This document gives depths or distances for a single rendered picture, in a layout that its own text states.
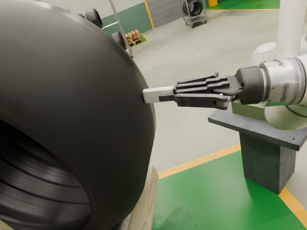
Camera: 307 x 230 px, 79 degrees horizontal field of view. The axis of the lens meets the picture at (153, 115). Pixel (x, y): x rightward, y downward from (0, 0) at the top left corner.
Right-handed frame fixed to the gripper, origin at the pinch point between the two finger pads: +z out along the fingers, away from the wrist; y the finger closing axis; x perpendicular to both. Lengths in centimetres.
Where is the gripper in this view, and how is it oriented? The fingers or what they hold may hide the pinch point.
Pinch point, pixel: (159, 95)
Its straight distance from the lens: 41.9
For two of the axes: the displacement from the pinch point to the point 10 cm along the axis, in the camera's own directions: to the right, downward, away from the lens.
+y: -1.4, 5.6, -8.1
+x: 1.9, 8.2, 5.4
